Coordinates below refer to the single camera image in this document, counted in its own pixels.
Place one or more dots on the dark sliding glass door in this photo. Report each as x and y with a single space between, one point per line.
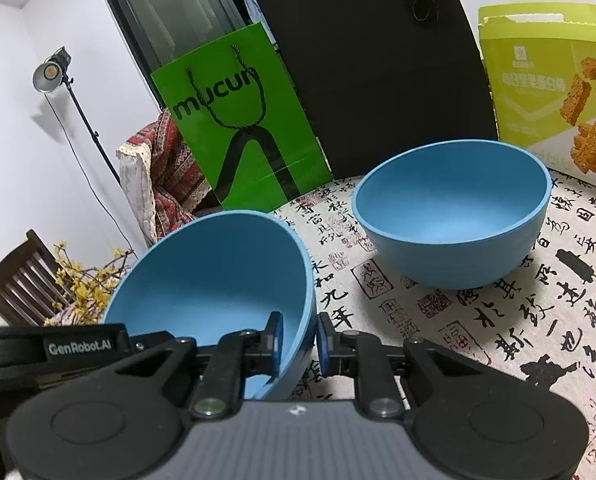
168 10

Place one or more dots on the calligraphy print tablecloth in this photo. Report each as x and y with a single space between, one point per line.
478 320

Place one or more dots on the black paper bag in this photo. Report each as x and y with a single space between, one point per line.
378 70

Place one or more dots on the yellow-green snack box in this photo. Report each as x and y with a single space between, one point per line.
543 75

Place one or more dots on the studio light on stand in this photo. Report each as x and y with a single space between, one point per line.
53 72

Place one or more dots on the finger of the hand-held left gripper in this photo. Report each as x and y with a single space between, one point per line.
153 342

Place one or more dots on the red patterned blanket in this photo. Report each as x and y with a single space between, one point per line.
163 175

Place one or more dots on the blue bowl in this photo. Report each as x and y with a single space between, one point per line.
203 280
453 210

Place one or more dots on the dark wooden chair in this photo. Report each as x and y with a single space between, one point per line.
23 285

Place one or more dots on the yellow flower branch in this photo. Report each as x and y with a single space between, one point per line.
88 275

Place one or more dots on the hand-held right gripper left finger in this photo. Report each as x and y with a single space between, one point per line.
277 340

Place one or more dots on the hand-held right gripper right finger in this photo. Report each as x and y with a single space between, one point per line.
322 342

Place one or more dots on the green paper bag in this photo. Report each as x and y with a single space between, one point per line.
238 125

